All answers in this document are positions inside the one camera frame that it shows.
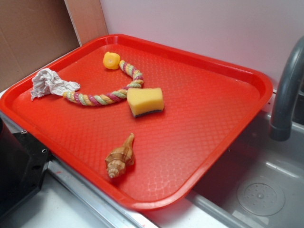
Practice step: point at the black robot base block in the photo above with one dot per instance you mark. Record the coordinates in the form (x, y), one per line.
(23, 162)

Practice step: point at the red plastic tray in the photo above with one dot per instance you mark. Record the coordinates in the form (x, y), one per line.
(207, 104)

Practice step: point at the yellow sponge with dark pad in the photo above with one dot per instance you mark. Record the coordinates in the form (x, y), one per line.
(145, 100)

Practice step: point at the brown conch seashell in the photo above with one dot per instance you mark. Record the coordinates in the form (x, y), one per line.
(120, 158)

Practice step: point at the yellow plastic toy piece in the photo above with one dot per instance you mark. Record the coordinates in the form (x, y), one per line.
(111, 60)

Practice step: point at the grey faucet spout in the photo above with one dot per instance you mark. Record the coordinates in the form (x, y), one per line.
(289, 100)

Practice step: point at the grey plastic sink basin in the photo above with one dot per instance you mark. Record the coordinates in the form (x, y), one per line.
(213, 201)

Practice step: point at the round sink drain cover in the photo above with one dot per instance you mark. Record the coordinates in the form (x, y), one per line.
(260, 197)

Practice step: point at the brown cardboard panel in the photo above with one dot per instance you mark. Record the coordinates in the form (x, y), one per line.
(34, 33)

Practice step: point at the multicolour twisted rope toy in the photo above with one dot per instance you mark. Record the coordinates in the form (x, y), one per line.
(109, 98)

